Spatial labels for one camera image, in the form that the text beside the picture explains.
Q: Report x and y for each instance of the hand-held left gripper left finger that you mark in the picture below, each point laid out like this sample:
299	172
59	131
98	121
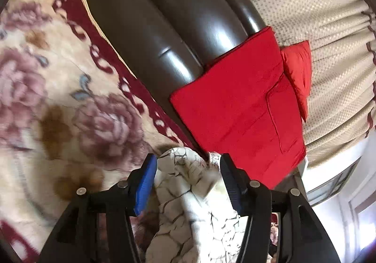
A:
145	183

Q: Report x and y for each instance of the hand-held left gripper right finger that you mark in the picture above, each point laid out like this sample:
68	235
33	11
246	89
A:
232	180

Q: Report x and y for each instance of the white black crackle-print coat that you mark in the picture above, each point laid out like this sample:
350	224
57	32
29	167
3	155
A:
188	222

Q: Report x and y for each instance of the red quilted blanket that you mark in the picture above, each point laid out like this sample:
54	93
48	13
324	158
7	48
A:
235	104

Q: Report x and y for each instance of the red pillow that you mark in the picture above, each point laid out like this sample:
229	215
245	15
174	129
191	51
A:
298	75

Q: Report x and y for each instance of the floral plush sofa blanket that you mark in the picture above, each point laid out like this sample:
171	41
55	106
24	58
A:
44	89

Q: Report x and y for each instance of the brown leather sofa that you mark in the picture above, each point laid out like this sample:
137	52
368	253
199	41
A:
164	16

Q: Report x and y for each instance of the beige dotted curtain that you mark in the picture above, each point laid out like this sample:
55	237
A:
323	16

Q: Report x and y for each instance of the grey window frame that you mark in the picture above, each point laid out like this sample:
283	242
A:
332	186

